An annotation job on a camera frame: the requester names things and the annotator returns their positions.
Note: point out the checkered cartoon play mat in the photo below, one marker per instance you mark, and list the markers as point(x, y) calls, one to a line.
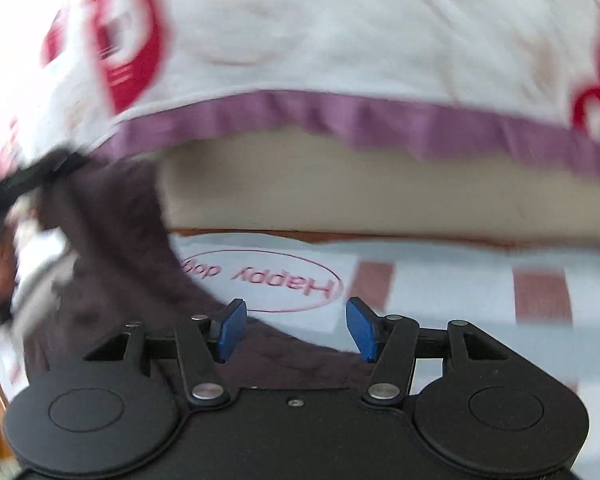
point(506, 382)

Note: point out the red bear quilted bedspread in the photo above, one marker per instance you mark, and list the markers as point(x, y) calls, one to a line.
point(438, 78)

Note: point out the person left hand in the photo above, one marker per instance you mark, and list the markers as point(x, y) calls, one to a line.
point(8, 271)

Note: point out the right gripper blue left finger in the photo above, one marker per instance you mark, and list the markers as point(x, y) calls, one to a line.
point(201, 344)

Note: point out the dark brown knit sweater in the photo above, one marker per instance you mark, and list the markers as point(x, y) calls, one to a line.
point(126, 272)

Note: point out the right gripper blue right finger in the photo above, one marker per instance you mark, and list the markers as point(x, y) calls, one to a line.
point(389, 343)

